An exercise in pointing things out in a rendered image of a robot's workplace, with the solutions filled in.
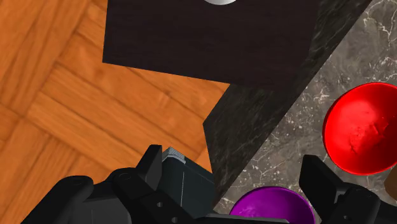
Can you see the purple bowl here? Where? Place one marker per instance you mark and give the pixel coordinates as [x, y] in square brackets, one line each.
[273, 206]

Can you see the red bowl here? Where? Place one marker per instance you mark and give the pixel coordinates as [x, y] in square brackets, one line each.
[363, 130]

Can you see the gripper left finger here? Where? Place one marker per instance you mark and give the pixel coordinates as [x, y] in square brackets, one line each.
[145, 198]

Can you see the brown object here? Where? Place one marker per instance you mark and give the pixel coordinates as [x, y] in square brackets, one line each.
[392, 184]

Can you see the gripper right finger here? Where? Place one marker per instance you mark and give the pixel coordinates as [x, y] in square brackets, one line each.
[341, 198]

